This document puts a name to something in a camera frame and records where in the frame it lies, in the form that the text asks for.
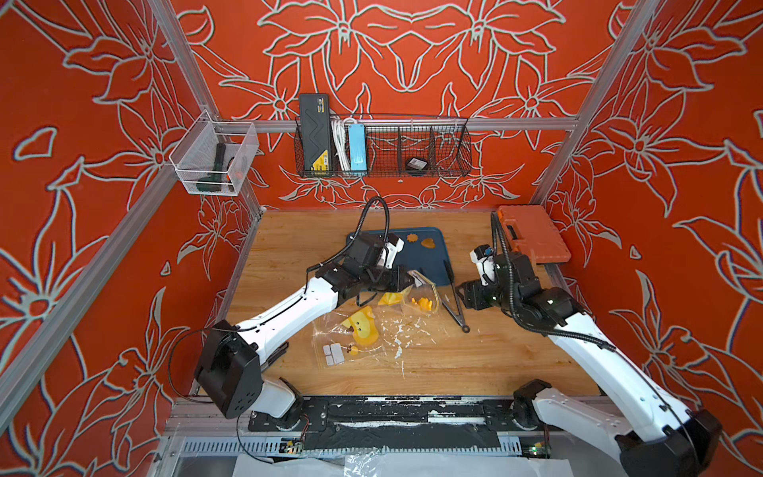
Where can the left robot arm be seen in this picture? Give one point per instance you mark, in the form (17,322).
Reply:
(230,366)

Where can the black box in basket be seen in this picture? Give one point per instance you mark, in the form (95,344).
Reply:
(316,134)

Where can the clear bag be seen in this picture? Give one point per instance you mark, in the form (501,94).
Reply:
(422,296)

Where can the orange tool case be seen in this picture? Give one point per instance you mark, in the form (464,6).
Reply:
(531,232)

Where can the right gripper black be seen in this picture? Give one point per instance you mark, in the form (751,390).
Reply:
(472,289)

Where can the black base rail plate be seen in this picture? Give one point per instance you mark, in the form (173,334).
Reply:
(407,424)

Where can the dark green screwdriver handle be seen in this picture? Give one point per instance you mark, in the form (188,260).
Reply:
(214,181)

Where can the black wire wall basket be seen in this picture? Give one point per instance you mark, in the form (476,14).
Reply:
(445,142)

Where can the light blue power bank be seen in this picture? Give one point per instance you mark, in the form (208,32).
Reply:
(358,153)

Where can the clear acrylic wall bin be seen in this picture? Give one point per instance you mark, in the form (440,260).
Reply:
(213,157)

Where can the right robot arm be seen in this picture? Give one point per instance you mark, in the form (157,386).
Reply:
(654,433)

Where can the black metal tongs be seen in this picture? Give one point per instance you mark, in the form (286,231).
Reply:
(455,312)

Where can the dark blue tray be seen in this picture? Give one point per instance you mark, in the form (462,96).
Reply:
(416,257)

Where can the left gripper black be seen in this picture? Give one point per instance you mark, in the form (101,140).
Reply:
(396,284)

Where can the bag with yellow duck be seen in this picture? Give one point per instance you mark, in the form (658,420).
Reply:
(343,337)

